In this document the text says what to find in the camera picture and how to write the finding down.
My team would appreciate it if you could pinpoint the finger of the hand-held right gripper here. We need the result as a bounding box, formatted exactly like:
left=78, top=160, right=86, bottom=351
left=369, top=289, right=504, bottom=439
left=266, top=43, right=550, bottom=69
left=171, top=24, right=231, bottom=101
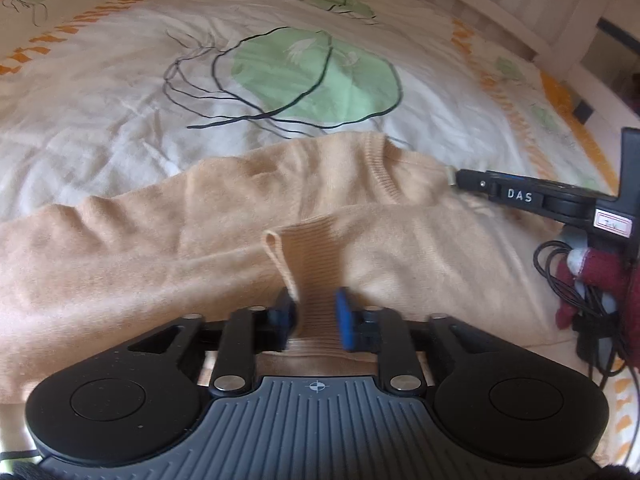
left=449, top=167, right=551, bottom=212

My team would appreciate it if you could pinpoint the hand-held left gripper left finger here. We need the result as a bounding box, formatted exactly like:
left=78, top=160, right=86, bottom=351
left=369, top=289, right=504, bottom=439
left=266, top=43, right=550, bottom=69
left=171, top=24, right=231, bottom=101
left=127, top=287, right=301, bottom=394

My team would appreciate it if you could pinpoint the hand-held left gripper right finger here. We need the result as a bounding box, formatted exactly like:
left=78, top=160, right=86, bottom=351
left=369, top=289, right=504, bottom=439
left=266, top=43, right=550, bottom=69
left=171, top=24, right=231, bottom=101
left=335, top=287, right=507, bottom=394

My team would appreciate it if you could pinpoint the beige knit sweater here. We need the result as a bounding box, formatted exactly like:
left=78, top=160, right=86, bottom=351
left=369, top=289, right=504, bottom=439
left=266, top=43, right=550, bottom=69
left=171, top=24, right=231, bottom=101
left=0, top=131, right=583, bottom=406

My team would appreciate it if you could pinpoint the person's right hand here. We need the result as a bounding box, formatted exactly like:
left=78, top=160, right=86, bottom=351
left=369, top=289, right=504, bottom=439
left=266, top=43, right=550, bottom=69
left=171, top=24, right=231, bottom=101
left=555, top=246, right=640, bottom=332

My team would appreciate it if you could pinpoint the leaf print bed sheet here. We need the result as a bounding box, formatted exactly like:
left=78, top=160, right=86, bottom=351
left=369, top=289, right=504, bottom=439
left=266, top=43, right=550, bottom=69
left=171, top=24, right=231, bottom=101
left=0, top=0, right=640, bottom=468

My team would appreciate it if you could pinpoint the black cable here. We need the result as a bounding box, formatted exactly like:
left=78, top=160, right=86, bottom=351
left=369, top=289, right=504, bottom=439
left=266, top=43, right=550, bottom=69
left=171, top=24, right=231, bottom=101
left=532, top=240, right=640, bottom=466

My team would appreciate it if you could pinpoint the white bed frame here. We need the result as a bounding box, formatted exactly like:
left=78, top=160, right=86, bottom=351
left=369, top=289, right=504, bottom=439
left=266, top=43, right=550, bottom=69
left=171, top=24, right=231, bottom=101
left=345, top=0, right=640, bottom=128

